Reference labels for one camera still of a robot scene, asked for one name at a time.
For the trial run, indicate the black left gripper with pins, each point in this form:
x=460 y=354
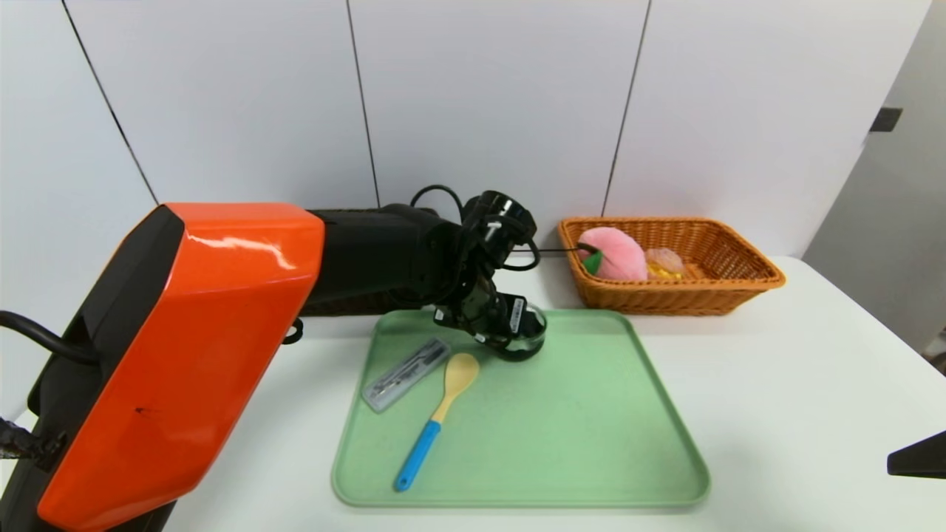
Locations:
x=516 y=311

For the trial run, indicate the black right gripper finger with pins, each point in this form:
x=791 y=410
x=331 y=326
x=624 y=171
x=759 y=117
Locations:
x=927 y=458

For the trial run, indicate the glass cup with black holder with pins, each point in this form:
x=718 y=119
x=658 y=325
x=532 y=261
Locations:
x=528 y=349

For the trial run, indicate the pink plush peach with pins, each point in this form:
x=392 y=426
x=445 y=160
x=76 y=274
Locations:
x=621 y=258

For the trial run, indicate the clear plastic compass case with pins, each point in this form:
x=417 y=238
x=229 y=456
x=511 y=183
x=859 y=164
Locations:
x=406 y=373

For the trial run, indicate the cream puff bread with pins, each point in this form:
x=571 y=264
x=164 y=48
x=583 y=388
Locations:
x=665 y=262

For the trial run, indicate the orange and black left arm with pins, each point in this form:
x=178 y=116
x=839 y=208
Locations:
x=185 y=355

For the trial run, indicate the orange wicker basket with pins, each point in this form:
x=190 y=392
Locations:
x=665 y=299

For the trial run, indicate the dark brown wicker basket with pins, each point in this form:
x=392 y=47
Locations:
x=355 y=307

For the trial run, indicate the light green plastic tray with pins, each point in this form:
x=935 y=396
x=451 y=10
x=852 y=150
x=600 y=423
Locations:
x=532 y=458

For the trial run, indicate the black wall fixture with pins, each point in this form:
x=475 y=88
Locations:
x=883 y=122

